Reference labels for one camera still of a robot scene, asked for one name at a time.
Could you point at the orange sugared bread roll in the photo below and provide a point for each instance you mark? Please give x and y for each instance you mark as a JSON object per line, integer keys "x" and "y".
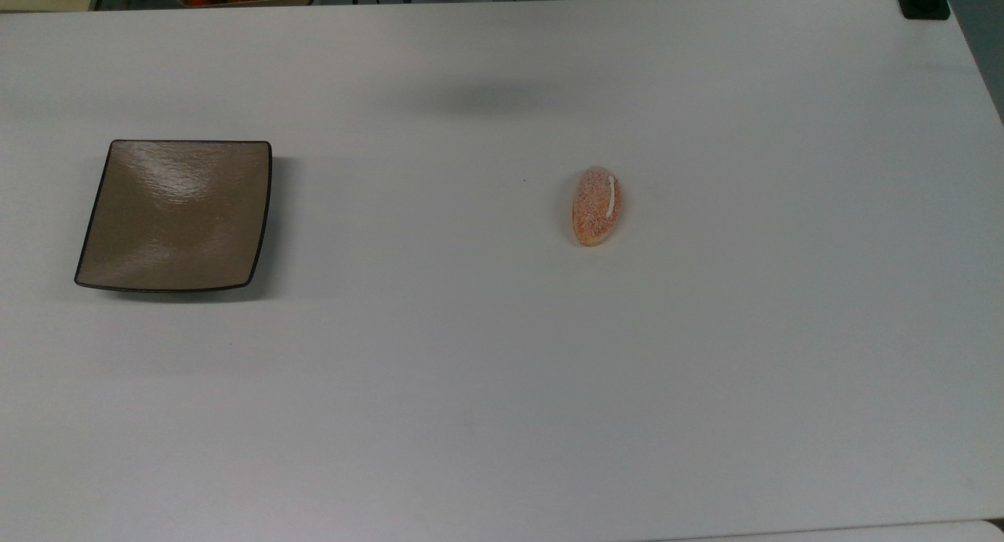
{"x": 594, "y": 209}

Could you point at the brown square ceramic plate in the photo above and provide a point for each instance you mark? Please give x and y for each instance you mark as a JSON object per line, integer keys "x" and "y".
{"x": 176, "y": 220}

